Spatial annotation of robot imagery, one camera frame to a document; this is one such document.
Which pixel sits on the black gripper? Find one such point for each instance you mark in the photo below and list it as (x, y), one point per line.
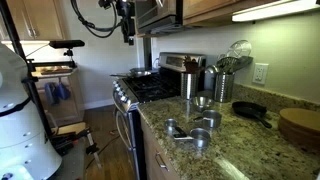
(125, 10)

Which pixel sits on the small steel measuring cup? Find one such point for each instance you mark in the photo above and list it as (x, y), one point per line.
(173, 129)

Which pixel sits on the medium steel measuring cup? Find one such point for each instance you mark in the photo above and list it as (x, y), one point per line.
(198, 136)

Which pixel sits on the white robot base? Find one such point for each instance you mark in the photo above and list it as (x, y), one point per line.
(25, 153)

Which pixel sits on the round wooden board stack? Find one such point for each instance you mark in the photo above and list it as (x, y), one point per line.
(301, 126)

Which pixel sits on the microwave over stove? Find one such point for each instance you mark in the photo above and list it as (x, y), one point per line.
(158, 16)

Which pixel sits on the frying pan on stove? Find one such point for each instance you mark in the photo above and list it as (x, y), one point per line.
(134, 72)

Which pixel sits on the stainless gas stove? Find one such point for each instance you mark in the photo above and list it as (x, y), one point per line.
(163, 82)

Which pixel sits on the wooden spoons bunch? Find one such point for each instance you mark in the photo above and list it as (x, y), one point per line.
(191, 65)

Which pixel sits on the steel utensil holder left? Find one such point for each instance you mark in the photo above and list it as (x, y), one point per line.
(189, 85)

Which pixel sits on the steel utensil holder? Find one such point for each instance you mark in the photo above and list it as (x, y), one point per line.
(189, 85)
(223, 87)

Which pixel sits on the wooden upper cabinet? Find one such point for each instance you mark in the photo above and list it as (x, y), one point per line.
(37, 20)

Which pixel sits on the steel mixing bowl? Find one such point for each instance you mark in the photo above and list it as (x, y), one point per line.
(201, 103)

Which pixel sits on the steel utensil holder right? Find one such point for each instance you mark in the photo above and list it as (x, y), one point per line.
(223, 87)

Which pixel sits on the large steel measuring cup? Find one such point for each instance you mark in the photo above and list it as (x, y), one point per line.
(209, 119)

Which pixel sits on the black cast iron skillet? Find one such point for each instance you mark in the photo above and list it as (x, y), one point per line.
(251, 110)

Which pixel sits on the under-cabinet light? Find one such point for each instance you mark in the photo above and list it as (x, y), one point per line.
(275, 9)

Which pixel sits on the black camera on stand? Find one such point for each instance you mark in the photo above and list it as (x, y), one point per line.
(69, 44)

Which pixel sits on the wire strainers and ladles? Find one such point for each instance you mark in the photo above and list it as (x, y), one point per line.
(236, 58)

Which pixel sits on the white wall outlet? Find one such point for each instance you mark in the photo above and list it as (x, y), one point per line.
(260, 73)

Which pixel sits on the drawer handle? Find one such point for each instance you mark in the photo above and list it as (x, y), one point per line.
(161, 162)

